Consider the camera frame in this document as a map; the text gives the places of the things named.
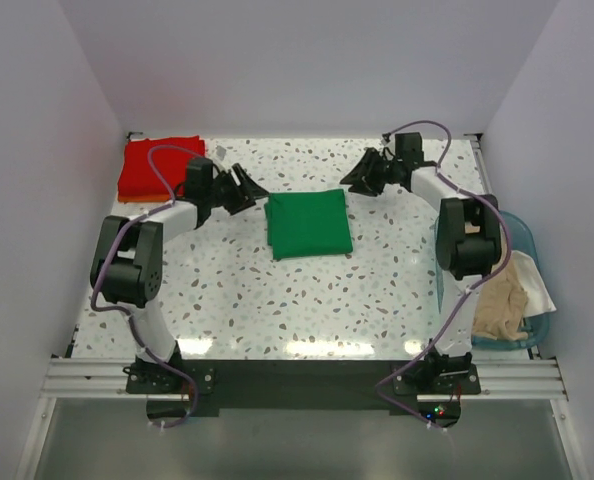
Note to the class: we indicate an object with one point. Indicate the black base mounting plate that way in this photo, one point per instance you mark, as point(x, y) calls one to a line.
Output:
point(432, 388)

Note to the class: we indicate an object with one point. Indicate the folded orange t shirt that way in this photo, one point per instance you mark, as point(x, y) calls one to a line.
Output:
point(154, 198)

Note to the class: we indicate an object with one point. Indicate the aluminium frame rail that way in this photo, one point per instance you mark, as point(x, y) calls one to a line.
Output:
point(499, 379)

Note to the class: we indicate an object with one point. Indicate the white t shirt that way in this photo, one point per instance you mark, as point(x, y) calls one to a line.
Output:
point(539, 300)

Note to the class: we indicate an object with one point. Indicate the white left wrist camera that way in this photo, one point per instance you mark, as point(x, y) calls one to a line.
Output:
point(220, 152)

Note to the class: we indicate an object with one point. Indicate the clear blue plastic bin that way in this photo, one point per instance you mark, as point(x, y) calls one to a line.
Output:
point(522, 230)

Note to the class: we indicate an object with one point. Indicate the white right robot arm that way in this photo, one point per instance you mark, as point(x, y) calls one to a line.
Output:
point(468, 234)

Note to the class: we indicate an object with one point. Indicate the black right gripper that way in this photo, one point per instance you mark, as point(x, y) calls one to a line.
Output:
point(361, 176)

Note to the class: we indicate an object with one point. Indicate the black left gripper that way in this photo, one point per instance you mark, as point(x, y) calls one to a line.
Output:
point(245, 194)

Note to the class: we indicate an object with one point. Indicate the beige t shirt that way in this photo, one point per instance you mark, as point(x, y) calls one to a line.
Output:
point(500, 307)

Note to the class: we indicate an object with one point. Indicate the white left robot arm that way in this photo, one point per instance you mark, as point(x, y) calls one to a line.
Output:
point(127, 268)

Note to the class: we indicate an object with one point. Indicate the green t shirt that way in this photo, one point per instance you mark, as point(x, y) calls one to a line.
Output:
point(308, 224)

